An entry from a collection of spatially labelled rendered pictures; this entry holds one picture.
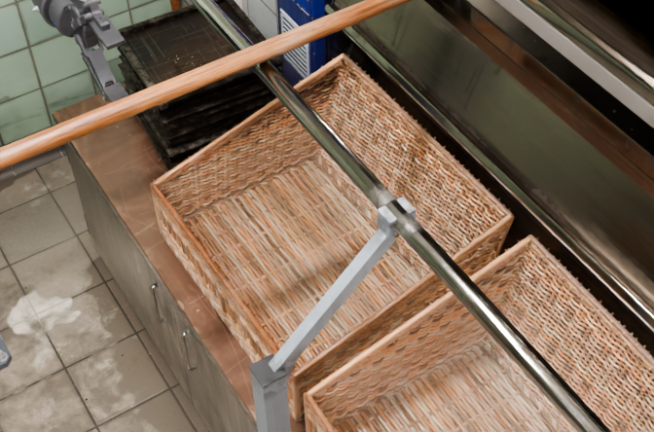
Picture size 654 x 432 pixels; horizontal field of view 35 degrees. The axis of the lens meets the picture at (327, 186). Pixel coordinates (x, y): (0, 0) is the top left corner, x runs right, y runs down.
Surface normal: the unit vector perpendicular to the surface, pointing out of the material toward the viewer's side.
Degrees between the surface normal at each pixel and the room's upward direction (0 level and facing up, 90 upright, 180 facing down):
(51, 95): 90
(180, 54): 0
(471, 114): 70
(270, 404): 90
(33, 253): 0
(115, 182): 0
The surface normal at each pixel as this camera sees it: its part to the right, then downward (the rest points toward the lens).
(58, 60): 0.53, 0.61
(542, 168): -0.80, 0.15
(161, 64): -0.01, -0.68
